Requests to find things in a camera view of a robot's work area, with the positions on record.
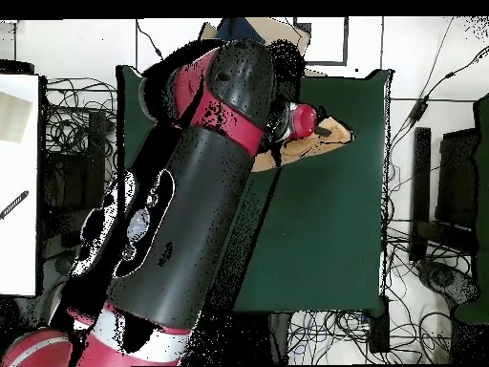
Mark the blue denim jeans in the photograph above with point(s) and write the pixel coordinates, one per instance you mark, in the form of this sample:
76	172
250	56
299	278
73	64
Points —
238	28

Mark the white desk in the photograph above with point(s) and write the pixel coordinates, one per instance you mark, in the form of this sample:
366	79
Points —
19	248

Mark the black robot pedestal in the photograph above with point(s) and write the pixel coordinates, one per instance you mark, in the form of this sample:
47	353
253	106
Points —
280	336

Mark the tan terry towel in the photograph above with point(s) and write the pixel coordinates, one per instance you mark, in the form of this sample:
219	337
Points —
305	151

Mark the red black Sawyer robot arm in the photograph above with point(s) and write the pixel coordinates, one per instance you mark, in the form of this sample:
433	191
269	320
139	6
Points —
198	210

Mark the brown cardboard box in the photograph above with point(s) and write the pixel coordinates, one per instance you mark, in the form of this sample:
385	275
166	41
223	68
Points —
282	32

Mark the black flat panel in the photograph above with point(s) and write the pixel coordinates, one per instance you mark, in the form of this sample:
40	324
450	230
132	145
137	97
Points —
456	179

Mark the black equipment rack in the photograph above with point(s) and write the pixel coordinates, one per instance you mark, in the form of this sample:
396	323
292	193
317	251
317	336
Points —
63	172

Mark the black striped tool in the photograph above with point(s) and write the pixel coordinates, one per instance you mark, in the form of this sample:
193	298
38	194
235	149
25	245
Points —
15	203

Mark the beige paper sheet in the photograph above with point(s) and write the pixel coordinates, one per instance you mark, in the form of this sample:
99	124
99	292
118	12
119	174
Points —
13	114

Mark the dark green table cloth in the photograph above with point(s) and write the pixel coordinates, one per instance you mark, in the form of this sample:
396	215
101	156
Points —
324	229

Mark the black upright bar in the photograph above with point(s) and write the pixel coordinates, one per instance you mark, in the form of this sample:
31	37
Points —
420	191

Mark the black power strip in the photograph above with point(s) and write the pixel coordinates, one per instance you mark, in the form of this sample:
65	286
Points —
379	328

